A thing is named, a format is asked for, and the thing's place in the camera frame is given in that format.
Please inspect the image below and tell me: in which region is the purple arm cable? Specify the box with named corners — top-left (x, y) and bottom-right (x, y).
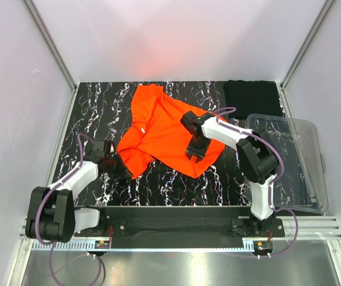
top-left (35, 133), bottom-right (107, 285)
top-left (214, 106), bottom-right (300, 259)

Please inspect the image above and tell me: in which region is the right aluminium frame post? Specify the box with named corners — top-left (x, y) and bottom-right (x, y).
top-left (280, 0), bottom-right (336, 89)

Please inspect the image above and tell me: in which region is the slotted cable duct rail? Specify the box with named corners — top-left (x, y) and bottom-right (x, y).
top-left (32, 240), bottom-right (257, 253)

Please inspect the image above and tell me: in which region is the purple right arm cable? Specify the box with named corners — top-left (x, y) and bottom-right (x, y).
top-left (214, 106), bottom-right (300, 259)

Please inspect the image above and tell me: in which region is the orange connector block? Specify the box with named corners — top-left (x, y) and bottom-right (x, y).
top-left (95, 240), bottom-right (111, 249)
top-left (256, 241), bottom-right (273, 250)

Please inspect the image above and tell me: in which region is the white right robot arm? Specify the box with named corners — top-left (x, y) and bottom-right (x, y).
top-left (180, 111), bottom-right (284, 236)

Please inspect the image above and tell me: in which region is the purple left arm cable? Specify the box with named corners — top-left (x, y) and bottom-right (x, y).
top-left (35, 133), bottom-right (107, 285)

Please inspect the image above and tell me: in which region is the aluminium frame post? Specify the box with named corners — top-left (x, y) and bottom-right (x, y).
top-left (280, 0), bottom-right (336, 89)
top-left (22, 0), bottom-right (78, 92)

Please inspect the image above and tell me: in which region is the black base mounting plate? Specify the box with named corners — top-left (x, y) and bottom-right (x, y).
top-left (75, 206), bottom-right (285, 250)

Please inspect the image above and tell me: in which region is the clear plastic bin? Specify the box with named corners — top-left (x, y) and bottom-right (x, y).
top-left (246, 114), bottom-right (329, 215)

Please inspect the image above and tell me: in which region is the left aluminium frame post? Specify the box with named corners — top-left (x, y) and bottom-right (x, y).
top-left (22, 0), bottom-right (78, 92)

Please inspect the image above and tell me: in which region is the left orange connector block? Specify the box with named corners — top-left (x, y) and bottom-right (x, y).
top-left (95, 240), bottom-right (111, 249)

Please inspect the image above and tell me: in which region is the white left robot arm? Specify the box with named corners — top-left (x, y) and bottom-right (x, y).
top-left (25, 140), bottom-right (132, 245)

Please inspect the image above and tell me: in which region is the orange t shirt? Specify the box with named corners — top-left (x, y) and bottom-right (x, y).
top-left (117, 84), bottom-right (225, 179)

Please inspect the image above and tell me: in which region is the folded black t shirt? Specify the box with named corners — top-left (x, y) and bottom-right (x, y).
top-left (223, 80), bottom-right (283, 120)

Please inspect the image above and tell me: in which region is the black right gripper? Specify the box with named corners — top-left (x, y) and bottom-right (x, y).
top-left (185, 137), bottom-right (212, 163)

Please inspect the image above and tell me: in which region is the right orange connector block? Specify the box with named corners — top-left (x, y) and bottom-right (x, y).
top-left (256, 241), bottom-right (273, 250)

